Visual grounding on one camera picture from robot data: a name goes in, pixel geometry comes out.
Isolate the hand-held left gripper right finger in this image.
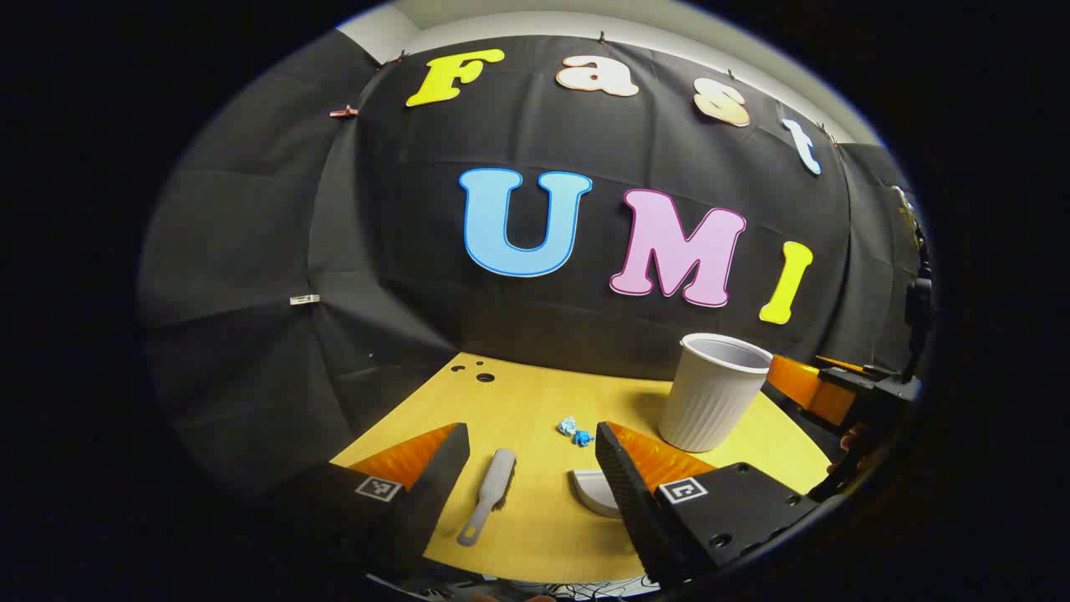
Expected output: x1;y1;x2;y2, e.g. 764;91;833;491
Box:
594;421;824;589

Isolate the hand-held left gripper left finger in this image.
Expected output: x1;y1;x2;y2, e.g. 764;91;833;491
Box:
251;422;471;586

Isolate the grey dustpan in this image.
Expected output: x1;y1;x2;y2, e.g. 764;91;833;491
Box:
571;468;624;520

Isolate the small grey broom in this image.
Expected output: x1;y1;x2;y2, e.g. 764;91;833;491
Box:
456;448;517;548

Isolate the white ribbed garbage bin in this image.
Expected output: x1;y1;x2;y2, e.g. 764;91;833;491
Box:
658;333;774;453

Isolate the wooden desktop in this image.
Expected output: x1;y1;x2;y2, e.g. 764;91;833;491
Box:
330;351;833;586

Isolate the black stand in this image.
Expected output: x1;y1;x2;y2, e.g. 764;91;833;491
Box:
890;186;935;381

